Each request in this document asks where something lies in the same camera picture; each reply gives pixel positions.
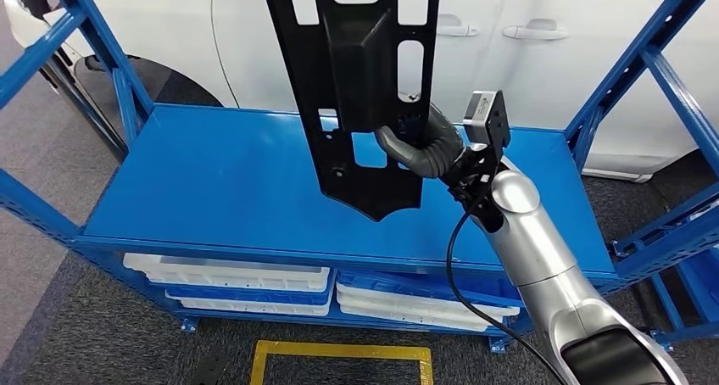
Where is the black cable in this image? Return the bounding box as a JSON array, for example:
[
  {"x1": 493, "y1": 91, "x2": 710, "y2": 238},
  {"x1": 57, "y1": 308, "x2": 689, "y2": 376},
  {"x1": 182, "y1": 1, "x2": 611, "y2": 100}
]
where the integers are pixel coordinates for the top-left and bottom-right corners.
[{"x1": 446, "y1": 202, "x2": 568, "y2": 385}]

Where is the black plastic panel part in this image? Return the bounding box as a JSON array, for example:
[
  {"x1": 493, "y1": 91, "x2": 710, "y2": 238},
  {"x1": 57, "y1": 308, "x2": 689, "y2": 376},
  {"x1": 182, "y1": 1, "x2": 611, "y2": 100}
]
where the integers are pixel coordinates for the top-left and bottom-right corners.
[{"x1": 259, "y1": 0, "x2": 443, "y2": 223}]

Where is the dark metal bar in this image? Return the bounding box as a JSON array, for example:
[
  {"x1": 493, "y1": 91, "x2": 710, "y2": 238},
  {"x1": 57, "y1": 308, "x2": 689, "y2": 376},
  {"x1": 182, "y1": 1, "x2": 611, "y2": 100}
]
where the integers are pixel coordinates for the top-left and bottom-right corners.
[{"x1": 39, "y1": 56, "x2": 129, "y2": 162}]

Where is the black floor plate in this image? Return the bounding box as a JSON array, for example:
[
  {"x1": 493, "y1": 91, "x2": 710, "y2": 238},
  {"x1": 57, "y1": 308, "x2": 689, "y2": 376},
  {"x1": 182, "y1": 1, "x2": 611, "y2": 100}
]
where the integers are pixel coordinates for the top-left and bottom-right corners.
[{"x1": 193, "y1": 351, "x2": 231, "y2": 385}]

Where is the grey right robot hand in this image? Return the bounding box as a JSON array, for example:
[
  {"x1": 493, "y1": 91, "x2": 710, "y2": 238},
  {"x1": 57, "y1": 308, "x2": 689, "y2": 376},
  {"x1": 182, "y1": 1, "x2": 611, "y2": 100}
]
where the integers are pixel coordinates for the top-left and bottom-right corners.
[{"x1": 374, "y1": 103, "x2": 451, "y2": 168}]

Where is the blue metal shelf rack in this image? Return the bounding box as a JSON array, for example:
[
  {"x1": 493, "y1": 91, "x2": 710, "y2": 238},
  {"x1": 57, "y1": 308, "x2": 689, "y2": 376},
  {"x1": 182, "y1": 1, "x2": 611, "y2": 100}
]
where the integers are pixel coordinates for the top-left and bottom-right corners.
[
  {"x1": 609, "y1": 180, "x2": 719, "y2": 350},
  {"x1": 0, "y1": 0, "x2": 719, "y2": 353}
]

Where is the yellow floor tape square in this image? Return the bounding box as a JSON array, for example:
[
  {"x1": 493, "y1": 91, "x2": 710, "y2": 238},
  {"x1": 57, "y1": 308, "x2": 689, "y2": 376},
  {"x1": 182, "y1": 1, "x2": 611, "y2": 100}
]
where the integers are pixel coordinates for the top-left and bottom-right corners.
[{"x1": 249, "y1": 340, "x2": 435, "y2": 385}]

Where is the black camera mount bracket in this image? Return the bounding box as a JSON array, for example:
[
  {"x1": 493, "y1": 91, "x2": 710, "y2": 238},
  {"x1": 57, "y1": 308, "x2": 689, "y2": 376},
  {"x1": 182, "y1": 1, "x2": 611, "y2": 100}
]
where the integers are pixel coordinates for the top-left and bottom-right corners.
[{"x1": 446, "y1": 141, "x2": 507, "y2": 204}]

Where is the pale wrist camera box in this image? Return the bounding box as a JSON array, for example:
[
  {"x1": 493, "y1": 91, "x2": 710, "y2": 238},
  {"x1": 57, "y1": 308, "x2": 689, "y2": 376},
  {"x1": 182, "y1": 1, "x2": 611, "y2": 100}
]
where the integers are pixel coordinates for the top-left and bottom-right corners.
[{"x1": 462, "y1": 90, "x2": 512, "y2": 148}]

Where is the white car door handle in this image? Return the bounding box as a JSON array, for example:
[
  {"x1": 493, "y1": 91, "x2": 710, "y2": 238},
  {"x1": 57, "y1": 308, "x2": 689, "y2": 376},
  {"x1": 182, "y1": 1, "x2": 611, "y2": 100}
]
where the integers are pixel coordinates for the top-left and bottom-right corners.
[
  {"x1": 501, "y1": 18, "x2": 570, "y2": 42},
  {"x1": 437, "y1": 13, "x2": 482, "y2": 38}
]

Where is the white car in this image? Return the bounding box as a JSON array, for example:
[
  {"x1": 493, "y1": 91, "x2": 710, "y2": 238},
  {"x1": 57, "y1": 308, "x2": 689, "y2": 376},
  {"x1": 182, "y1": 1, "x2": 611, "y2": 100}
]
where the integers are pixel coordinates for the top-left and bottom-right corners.
[{"x1": 3, "y1": 0, "x2": 719, "y2": 182}]

